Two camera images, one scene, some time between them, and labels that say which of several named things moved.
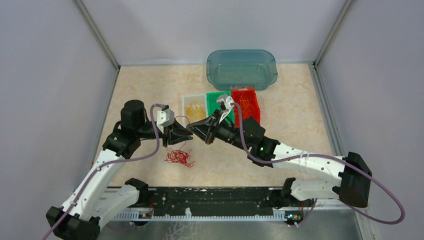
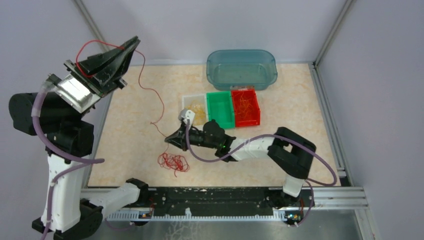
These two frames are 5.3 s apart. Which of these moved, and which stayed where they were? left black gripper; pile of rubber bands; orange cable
Moved: left black gripper; pile of rubber bands
Stayed: orange cable
